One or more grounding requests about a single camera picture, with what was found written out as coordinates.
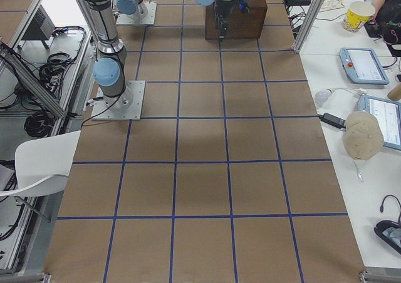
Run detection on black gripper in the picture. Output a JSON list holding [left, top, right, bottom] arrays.
[[214, 0, 249, 42]]

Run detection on dark brown wooden drawer cabinet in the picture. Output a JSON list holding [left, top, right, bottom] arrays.
[[205, 0, 268, 41]]

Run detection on white light bulb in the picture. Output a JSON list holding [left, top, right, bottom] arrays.
[[314, 89, 333, 106]]

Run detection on yellow popcorn paper cup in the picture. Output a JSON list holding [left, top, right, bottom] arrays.
[[341, 1, 375, 33]]

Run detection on blue teach pendant upper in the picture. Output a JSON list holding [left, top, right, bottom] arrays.
[[339, 48, 390, 86]]

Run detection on blue teach pendant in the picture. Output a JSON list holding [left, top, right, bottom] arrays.
[[339, 48, 390, 86], [358, 95, 400, 150]]

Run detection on black power adapter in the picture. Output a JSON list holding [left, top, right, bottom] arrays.
[[318, 113, 346, 129]]

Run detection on grey electronics box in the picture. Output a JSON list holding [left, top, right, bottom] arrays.
[[22, 5, 55, 49]]

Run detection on beige baseball cap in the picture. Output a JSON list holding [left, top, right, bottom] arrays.
[[343, 111, 384, 160]]

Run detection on blue teach pendant lower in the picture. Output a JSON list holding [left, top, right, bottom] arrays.
[[358, 95, 400, 150]]

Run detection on white plastic chair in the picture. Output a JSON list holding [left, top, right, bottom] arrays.
[[1, 130, 81, 197]]

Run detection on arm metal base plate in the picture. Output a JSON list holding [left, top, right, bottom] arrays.
[[115, 1, 157, 26], [91, 80, 146, 121]]

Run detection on aluminium frame post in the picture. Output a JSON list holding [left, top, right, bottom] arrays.
[[293, 0, 324, 53]]

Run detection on coiled black cables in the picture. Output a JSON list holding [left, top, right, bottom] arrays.
[[24, 111, 55, 138]]

